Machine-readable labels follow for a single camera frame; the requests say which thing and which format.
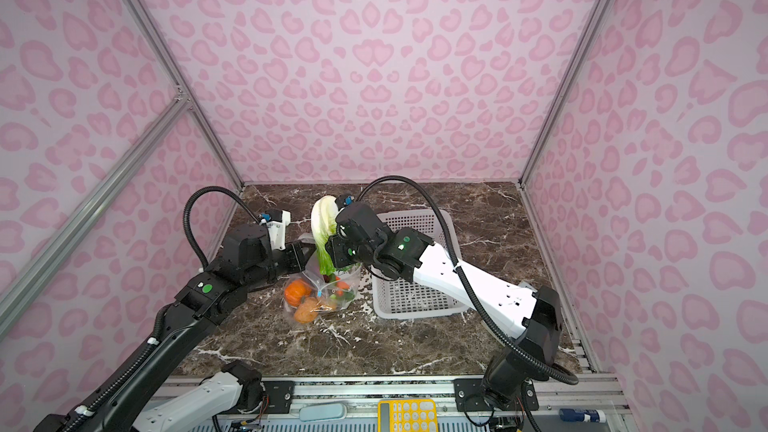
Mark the blue white marker pen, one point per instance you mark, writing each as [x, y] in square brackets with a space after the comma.
[580, 415]

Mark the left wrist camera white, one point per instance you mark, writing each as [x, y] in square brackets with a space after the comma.
[276, 221]

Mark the light blue flat case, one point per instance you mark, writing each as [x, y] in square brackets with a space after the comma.
[323, 412]

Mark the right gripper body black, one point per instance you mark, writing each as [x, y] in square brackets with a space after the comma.
[347, 250]

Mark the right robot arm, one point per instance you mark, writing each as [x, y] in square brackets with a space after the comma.
[528, 322]

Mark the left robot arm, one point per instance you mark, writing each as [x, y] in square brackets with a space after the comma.
[119, 403]

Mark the yellow calculator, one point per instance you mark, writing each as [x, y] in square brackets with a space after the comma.
[407, 415]

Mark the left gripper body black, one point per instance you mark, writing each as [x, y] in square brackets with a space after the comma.
[278, 264]

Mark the white plastic basket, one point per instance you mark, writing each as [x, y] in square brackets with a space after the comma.
[425, 296]

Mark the green lettuce toy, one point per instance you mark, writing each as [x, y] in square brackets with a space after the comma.
[323, 226]

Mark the orange pumpkin toy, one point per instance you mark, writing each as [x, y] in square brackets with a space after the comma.
[296, 291]

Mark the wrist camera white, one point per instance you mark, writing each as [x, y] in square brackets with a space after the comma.
[343, 201]
[276, 221]

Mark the clear zip top bag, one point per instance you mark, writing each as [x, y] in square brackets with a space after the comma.
[324, 286]

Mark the brown potato toy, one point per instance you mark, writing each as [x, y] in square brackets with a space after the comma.
[308, 310]

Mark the green cucumber toy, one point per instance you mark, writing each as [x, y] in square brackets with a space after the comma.
[342, 298]

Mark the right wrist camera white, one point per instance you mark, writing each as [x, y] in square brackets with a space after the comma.
[343, 201]

